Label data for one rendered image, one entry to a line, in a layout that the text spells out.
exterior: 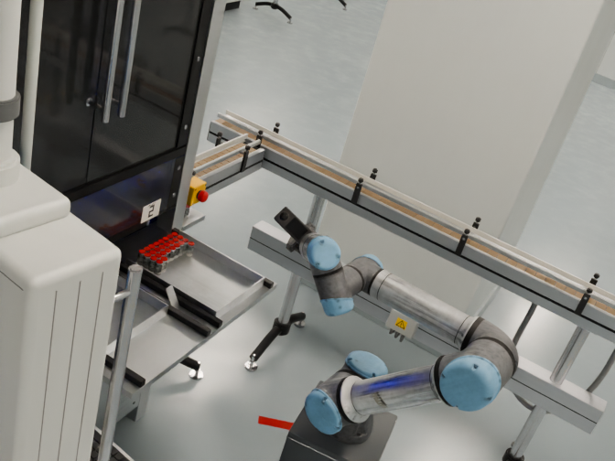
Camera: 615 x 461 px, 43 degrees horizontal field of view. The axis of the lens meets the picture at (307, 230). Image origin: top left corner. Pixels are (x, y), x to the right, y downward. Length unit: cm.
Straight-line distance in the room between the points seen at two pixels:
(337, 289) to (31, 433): 77
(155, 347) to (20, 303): 94
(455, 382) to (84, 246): 84
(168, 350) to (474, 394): 86
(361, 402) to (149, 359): 58
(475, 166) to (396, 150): 38
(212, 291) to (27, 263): 121
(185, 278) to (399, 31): 163
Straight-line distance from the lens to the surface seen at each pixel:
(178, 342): 219
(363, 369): 205
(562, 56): 335
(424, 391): 181
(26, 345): 130
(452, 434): 359
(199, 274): 246
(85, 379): 145
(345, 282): 187
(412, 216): 305
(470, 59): 345
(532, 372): 317
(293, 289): 346
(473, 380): 171
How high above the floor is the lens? 228
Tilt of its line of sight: 30 degrees down
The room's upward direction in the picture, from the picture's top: 16 degrees clockwise
